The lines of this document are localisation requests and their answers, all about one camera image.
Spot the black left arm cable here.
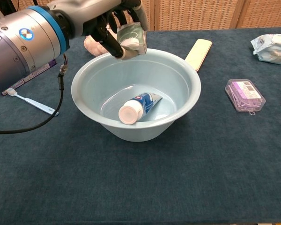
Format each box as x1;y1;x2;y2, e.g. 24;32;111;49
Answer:
0;53;67;135

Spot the cream rectangular case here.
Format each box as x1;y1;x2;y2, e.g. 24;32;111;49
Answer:
184;39;213;72

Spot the light blue plastic basin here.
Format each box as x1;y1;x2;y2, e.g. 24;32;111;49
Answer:
71;48;201;143

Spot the woven wooden folding screen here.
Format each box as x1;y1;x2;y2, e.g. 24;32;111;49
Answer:
114;0;281;31

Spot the purple toothpaste carton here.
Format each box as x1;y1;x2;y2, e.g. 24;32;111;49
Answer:
13;59;57;90

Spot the teal table cloth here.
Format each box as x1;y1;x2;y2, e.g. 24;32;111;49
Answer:
0;27;281;225

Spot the small green soap box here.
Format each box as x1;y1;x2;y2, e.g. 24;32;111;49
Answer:
116;21;148;57

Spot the blue white toothpaste tube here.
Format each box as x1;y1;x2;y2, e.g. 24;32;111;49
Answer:
118;92;163;125

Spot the clear box of purple floss picks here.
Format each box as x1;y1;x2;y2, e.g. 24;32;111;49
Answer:
224;79;266;116

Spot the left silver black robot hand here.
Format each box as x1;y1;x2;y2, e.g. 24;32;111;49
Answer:
67;0;150;60

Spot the light blue toothbrush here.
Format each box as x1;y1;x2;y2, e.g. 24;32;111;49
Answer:
2;88;59;115

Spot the pink mesh bath sponge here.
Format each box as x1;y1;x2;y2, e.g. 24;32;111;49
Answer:
83;25;115;56

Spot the light blue wet wipes pack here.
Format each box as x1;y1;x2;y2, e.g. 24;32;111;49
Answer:
250;34;281;66

